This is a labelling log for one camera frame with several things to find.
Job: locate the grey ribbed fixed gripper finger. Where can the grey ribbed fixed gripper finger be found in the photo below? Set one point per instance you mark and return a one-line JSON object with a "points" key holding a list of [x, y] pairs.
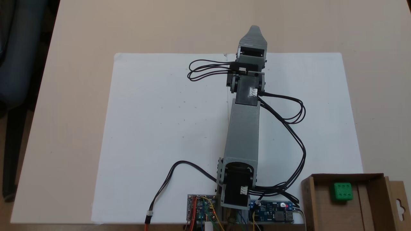
{"points": [[253, 38]]}

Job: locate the green die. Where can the green die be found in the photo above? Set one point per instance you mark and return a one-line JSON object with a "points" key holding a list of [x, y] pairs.
{"points": [[343, 192]]}

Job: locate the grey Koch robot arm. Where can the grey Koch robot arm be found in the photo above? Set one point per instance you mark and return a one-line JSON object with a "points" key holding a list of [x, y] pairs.
{"points": [[242, 134]]}

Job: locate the white paper sheet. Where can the white paper sheet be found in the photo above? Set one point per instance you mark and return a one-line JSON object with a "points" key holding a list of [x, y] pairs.
{"points": [[160, 128]]}

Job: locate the blue power circuit board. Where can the blue power circuit board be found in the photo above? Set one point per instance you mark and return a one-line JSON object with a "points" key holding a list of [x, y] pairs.
{"points": [[273, 211]]}

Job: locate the brown cardboard box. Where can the brown cardboard box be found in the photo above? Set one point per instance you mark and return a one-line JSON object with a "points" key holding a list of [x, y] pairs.
{"points": [[375, 208]]}

